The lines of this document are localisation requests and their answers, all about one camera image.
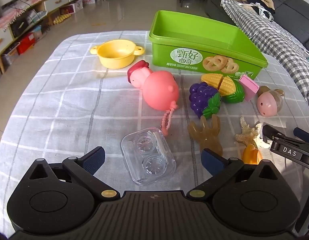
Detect green plastic box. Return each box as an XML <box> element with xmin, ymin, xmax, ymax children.
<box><xmin>148</xmin><ymin>10</ymin><xmax>268</xmax><ymax>80</ymax></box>

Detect pink doll ball toy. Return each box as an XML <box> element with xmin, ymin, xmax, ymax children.
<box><xmin>256</xmin><ymin>85</ymin><xmax>285</xmax><ymax>117</ymax></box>

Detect red storage box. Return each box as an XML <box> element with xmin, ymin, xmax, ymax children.
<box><xmin>17</xmin><ymin>34</ymin><xmax>36</xmax><ymax>54</ymax></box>

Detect purple toy grapes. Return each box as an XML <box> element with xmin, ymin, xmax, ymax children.
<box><xmin>189</xmin><ymin>81</ymin><xmax>222</xmax><ymax>119</ymax></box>

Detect white printed box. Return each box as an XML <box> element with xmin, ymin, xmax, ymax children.
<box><xmin>69</xmin><ymin>0</ymin><xmax>83</xmax><ymax>12</ymax></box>

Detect grey checked tablecloth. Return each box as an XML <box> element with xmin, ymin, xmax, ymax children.
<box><xmin>0</xmin><ymin>30</ymin><xmax>309</xmax><ymax>230</ymax></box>

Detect pink pig toy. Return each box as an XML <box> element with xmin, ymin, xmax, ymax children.
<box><xmin>127</xmin><ymin>60</ymin><xmax>180</xmax><ymax>137</ymax></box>

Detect amber rubber hand toy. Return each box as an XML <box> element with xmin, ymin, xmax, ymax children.
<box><xmin>187</xmin><ymin>114</ymin><xmax>223</xmax><ymax>157</ymax></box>

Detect dark grey sofa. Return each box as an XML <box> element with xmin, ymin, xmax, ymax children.
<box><xmin>206</xmin><ymin>0</ymin><xmax>309</xmax><ymax>55</ymax></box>

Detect orange plastic cup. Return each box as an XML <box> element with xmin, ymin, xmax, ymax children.
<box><xmin>241</xmin><ymin>144</ymin><xmax>263</xmax><ymax>165</ymax></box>

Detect white wooden tv cabinet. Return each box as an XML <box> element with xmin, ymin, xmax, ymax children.
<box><xmin>0</xmin><ymin>0</ymin><xmax>86</xmax><ymax>75</ymax></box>

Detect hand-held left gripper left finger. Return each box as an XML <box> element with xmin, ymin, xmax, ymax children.
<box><xmin>28</xmin><ymin>146</ymin><xmax>121</xmax><ymax>202</ymax></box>

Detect tan starfish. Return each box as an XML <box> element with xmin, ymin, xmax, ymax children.
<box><xmin>235</xmin><ymin>116</ymin><xmax>262</xmax><ymax>147</ymax></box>

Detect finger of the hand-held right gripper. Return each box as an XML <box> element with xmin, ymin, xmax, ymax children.
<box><xmin>262</xmin><ymin>124</ymin><xmax>286</xmax><ymax>142</ymax></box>
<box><xmin>294</xmin><ymin>127</ymin><xmax>309</xmax><ymax>143</ymax></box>

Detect row of yellow toys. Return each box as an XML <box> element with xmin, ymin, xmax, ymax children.
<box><xmin>53</xmin><ymin>14</ymin><xmax>72</xmax><ymax>25</ymax></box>

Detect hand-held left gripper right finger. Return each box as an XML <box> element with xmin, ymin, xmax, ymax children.
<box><xmin>186</xmin><ymin>148</ymin><xmax>279</xmax><ymax>202</ymax></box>

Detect plaid blanket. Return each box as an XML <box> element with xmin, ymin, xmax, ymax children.
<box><xmin>209</xmin><ymin>0</ymin><xmax>309</xmax><ymax>113</ymax></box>

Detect yellow toy corn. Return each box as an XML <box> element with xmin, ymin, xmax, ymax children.
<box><xmin>201</xmin><ymin>73</ymin><xmax>245</xmax><ymax>104</ymax></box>

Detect pink fringed cloth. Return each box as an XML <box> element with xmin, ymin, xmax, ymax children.
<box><xmin>0</xmin><ymin>0</ymin><xmax>55</xmax><ymax>30</ymax></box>

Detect black garment with white straps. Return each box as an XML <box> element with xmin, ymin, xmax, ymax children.
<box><xmin>246</xmin><ymin>0</ymin><xmax>276</xmax><ymax>22</ymax></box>

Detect pink toy book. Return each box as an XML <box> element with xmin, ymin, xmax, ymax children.
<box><xmin>239</xmin><ymin>76</ymin><xmax>260</xmax><ymax>102</ymax></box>

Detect clear plastic case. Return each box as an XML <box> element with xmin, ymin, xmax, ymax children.
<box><xmin>121</xmin><ymin>127</ymin><xmax>177</xmax><ymax>186</ymax></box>

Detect yellow toy pot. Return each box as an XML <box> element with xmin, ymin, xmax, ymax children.
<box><xmin>90</xmin><ymin>39</ymin><xmax>145</xmax><ymax>69</ymax></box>

